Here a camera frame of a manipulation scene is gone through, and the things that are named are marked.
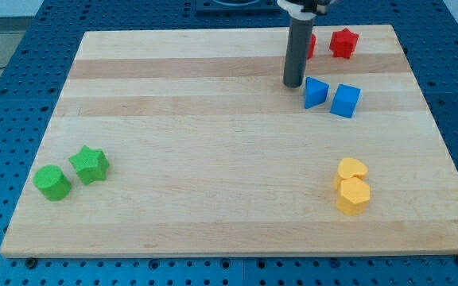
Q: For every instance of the wooden board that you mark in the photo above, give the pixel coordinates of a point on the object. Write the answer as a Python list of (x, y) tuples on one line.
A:
[(212, 156)]

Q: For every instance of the blue triangular prism block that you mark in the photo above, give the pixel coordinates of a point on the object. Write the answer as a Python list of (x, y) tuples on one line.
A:
[(316, 92)]

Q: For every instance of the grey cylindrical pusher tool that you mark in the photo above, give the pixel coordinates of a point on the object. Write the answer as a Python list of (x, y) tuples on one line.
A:
[(299, 37)]

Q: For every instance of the yellow heart block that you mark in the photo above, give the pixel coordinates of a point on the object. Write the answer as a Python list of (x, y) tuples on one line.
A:
[(348, 168)]

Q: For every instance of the blue cube block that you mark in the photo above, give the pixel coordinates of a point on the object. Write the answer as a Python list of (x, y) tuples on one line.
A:
[(345, 100)]

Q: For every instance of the red block behind pusher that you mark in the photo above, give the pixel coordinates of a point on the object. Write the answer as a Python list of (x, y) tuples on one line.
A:
[(312, 45)]

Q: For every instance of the yellow hexagon block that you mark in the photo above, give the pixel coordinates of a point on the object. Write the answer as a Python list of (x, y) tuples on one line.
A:
[(353, 196)]

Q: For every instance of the green star block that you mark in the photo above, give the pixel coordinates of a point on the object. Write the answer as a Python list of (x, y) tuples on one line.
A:
[(90, 165)]

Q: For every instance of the red star block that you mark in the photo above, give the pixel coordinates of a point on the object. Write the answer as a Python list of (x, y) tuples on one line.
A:
[(343, 43)]

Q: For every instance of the green cylinder block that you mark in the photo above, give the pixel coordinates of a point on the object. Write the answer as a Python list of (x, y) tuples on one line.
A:
[(52, 183)]

